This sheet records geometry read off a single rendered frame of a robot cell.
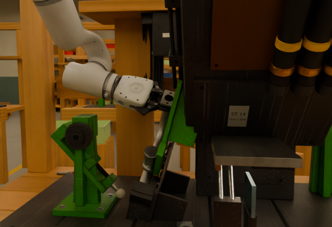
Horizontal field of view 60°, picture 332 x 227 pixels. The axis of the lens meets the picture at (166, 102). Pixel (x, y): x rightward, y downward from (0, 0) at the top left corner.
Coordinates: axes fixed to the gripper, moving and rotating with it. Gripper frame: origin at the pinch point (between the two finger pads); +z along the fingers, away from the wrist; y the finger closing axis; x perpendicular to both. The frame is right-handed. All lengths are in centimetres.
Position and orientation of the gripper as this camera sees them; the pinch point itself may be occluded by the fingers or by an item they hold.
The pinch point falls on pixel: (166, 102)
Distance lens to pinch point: 85.7
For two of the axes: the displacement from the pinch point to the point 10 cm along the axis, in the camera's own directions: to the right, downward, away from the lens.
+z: 9.6, 2.7, -0.9
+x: -1.0, 6.2, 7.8
